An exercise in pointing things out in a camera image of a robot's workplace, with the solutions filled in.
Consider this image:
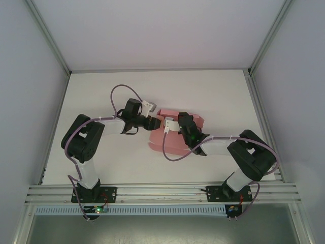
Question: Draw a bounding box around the aluminium mounting beam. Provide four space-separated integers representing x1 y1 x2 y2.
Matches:
24 180 302 204

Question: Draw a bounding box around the right circuit board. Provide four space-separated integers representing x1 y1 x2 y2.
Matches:
225 204 243 220

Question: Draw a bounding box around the left circuit board green light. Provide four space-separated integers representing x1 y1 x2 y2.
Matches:
82 205 109 221

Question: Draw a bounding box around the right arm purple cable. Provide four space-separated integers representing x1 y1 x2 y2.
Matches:
162 131 280 220

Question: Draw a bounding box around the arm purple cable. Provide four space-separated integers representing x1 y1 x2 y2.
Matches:
64 84 147 222
162 131 280 220

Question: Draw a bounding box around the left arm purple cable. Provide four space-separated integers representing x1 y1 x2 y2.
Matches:
64 84 147 222

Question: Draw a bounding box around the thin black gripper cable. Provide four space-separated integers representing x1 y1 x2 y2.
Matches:
121 126 140 136

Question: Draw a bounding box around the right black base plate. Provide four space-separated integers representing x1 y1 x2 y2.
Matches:
207 185 254 203

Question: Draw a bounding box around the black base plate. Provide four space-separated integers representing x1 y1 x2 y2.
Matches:
207 185 254 203
71 186 118 204

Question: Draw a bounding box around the right aluminium side rail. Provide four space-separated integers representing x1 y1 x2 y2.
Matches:
244 70 286 183

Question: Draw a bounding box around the aluminium side rail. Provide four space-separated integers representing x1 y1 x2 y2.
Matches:
38 73 71 185
244 70 286 183

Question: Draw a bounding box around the left aluminium side rail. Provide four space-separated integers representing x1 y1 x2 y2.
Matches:
38 73 71 185

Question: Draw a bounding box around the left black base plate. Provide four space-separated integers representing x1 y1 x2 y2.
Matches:
71 186 118 204

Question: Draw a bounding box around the white slotted cable duct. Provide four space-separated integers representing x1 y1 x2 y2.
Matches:
34 205 227 216

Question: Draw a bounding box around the left aluminium frame post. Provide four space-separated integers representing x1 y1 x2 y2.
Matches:
27 0 72 76

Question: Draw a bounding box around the aluminium frame post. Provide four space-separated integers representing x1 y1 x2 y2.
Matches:
27 0 72 76
248 0 295 76

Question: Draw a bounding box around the right aluminium frame post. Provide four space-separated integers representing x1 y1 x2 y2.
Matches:
248 0 295 76

